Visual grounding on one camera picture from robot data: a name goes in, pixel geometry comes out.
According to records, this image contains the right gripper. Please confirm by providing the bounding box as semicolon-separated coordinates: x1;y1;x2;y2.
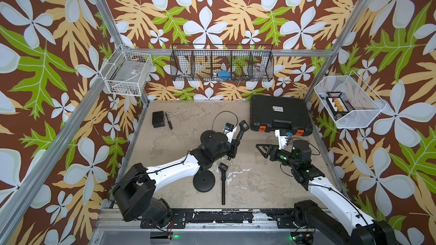
256;143;299;171

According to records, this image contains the black round stand base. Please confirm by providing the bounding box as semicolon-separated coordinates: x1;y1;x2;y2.
201;130;216;144

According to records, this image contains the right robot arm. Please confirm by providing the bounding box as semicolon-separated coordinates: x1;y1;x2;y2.
256;140;396;245

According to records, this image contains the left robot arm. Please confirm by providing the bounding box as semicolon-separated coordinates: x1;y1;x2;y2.
112;120;250;227

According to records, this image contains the black plastic tool case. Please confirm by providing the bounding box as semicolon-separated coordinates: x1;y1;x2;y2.
249;95;313;136

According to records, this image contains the blue object in basket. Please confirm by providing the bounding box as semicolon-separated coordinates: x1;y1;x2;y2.
218;70;230;79

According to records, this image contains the small ratchet screwdriver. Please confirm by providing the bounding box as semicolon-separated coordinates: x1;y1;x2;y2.
165;112;173;130

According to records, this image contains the screw bit box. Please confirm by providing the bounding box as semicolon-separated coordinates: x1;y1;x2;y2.
326;91;354;116

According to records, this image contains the small black box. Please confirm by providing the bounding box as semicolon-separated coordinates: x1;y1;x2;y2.
152;111;165;128

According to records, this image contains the white mesh basket right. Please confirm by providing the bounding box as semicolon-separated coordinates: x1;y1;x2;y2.
315;71;387;129

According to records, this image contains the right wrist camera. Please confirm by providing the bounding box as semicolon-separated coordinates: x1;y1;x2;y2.
275;129;292;150

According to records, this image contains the black wire basket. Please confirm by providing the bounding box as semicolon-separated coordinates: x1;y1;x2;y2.
170;44;274;82

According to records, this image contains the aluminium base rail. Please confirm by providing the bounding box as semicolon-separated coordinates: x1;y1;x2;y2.
89;207;375;245

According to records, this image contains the white wire basket left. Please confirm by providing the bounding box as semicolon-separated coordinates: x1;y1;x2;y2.
102;47;153;96

